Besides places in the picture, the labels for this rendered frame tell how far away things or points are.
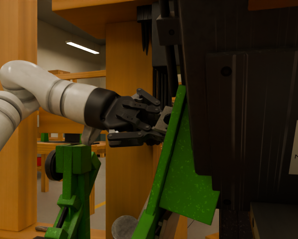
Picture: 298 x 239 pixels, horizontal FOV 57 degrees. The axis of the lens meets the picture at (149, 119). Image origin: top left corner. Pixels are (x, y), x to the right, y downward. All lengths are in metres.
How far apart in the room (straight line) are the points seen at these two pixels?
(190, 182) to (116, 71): 0.49
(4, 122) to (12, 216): 0.55
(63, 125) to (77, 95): 0.46
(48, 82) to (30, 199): 0.56
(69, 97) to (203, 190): 0.28
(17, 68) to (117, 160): 0.36
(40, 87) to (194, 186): 0.34
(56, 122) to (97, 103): 0.50
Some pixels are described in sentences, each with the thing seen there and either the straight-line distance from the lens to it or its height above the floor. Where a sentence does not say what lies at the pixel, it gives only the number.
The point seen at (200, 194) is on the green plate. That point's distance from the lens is 0.36.
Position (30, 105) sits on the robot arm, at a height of 1.26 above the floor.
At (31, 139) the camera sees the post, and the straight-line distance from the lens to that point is 1.00.
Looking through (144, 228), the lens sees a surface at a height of 1.10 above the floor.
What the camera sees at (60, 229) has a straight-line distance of 0.65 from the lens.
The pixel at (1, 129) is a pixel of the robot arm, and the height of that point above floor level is 1.21.
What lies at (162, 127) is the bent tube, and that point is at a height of 1.22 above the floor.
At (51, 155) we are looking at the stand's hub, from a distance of 0.69.
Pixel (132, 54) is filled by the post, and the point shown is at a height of 1.41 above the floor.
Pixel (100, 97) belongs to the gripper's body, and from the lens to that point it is 0.49.
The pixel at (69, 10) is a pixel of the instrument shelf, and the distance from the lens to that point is 0.76.
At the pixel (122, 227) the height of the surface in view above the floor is 1.09.
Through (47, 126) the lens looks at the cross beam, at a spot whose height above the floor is 1.21.
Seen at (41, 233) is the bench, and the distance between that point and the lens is 0.98.
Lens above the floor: 1.23
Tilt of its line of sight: level
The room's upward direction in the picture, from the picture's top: straight up
